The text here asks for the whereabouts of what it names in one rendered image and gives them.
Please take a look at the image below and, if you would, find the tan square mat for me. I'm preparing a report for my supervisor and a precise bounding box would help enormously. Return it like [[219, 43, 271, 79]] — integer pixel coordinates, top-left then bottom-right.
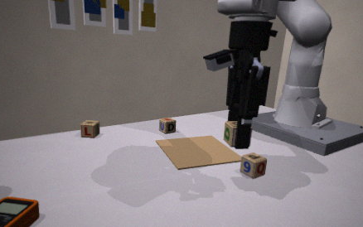
[[156, 136, 241, 170]]

